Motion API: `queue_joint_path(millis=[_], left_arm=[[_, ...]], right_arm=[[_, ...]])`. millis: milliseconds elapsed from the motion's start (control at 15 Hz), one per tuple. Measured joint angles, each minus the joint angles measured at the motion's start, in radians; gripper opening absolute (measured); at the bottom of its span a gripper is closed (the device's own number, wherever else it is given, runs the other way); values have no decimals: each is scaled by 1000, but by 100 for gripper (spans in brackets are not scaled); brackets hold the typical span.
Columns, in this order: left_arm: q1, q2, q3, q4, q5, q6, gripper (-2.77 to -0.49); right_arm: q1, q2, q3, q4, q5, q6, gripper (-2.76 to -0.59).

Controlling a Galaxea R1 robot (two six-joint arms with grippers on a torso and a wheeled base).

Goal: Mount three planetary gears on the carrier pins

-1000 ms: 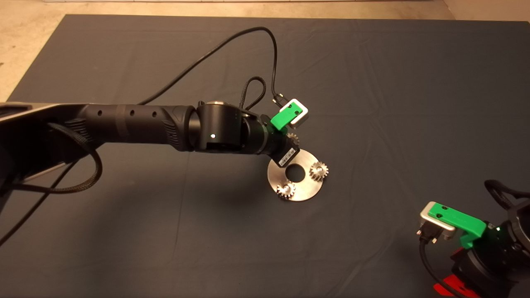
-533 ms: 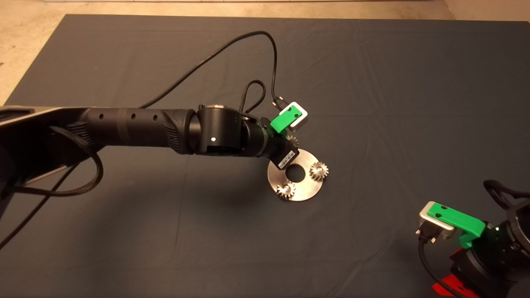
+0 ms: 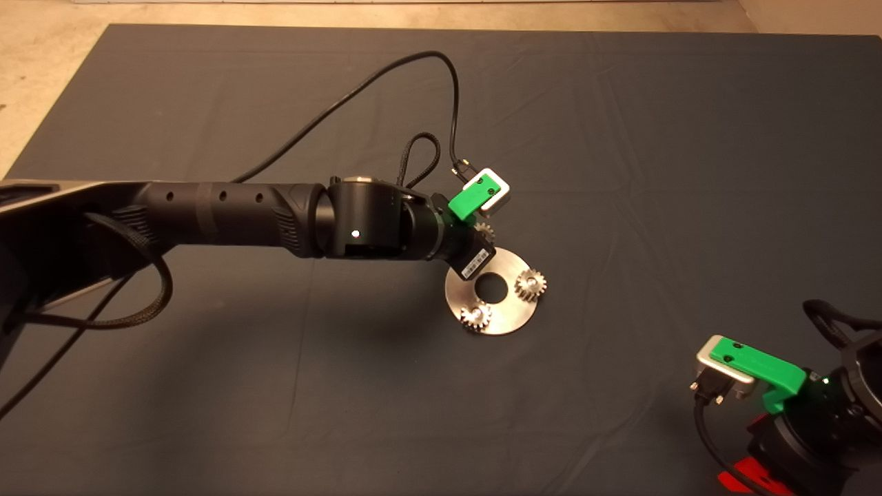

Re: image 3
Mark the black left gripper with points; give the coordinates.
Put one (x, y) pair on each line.
(468, 251)

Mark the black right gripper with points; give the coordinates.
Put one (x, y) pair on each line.
(806, 448)

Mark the small steel planetary gear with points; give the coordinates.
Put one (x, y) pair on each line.
(470, 320)
(522, 289)
(485, 231)

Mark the round metal carrier plate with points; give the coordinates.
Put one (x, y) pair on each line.
(513, 317)

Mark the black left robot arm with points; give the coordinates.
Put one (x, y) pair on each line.
(227, 213)

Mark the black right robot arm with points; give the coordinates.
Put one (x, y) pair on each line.
(868, 379)

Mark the dark grey table cloth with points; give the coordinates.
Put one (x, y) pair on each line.
(620, 124)

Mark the green left camera mount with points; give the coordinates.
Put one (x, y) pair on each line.
(468, 201)

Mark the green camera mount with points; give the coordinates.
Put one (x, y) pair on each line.
(468, 201)
(758, 365)

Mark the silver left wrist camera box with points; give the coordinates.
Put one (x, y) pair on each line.
(505, 196)

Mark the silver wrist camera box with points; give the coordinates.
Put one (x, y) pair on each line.
(706, 362)
(505, 196)

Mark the green right camera mount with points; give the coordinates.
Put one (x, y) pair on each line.
(758, 365)

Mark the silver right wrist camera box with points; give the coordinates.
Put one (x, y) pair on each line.
(706, 362)

